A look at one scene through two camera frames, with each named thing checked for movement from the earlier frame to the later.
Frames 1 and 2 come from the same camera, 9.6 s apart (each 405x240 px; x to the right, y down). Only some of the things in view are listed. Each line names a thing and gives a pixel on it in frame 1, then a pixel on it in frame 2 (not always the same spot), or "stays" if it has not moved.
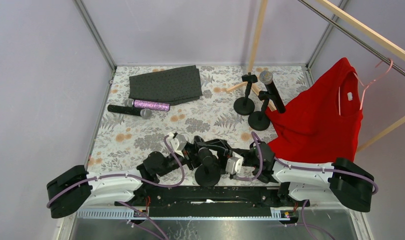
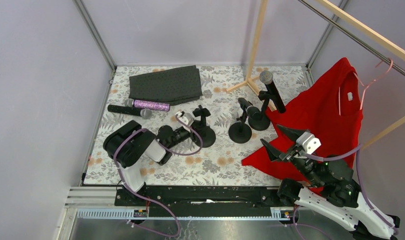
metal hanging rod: x=358 y=41 stays
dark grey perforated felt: x=173 y=86 stays
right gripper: x=224 y=151 → x=289 y=154
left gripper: x=192 y=153 → x=192 y=129
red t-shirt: x=322 y=121 stays
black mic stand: x=208 y=174 → x=241 y=132
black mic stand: x=245 y=106 → x=207 y=133
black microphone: x=145 y=113 stays
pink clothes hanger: x=366 y=85 stays
